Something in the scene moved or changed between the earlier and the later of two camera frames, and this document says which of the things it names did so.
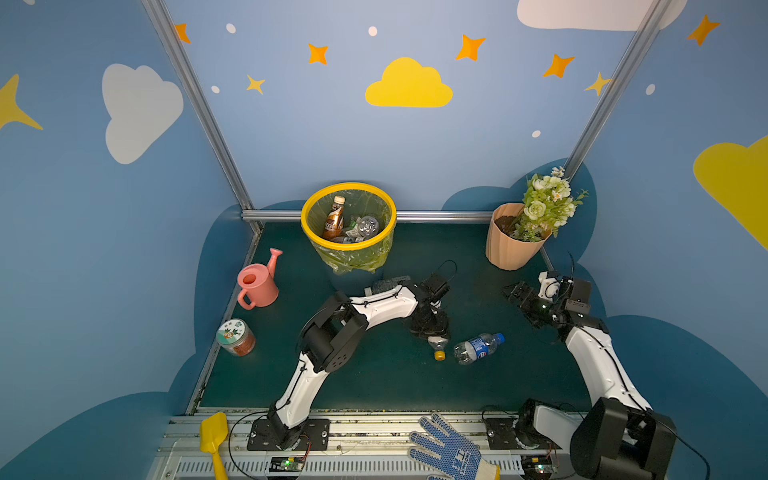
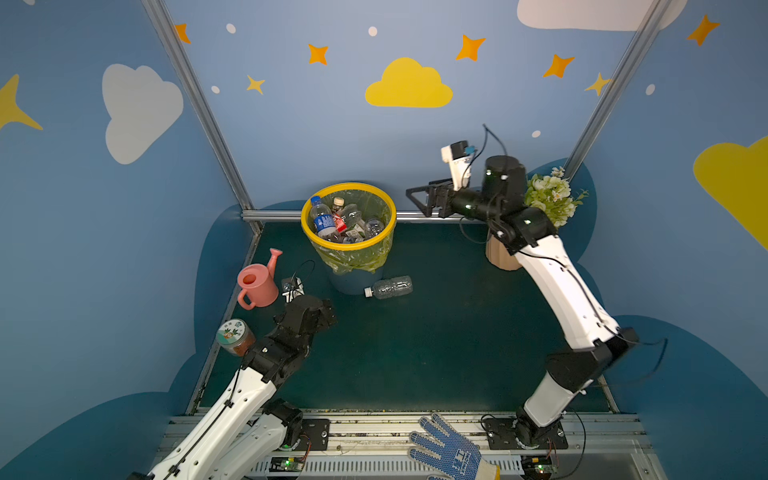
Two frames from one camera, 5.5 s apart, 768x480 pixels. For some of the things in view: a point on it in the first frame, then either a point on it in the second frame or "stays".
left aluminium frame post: [204, 106] stays
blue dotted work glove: [458, 460] stays
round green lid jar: [235, 338] stays
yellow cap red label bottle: [438, 343] → [353, 220]
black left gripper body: [429, 323] → [298, 305]
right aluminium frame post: [611, 99] stays
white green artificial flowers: [548, 205] stays
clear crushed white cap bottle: [384, 284] stays
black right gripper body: [527, 297] → [442, 200]
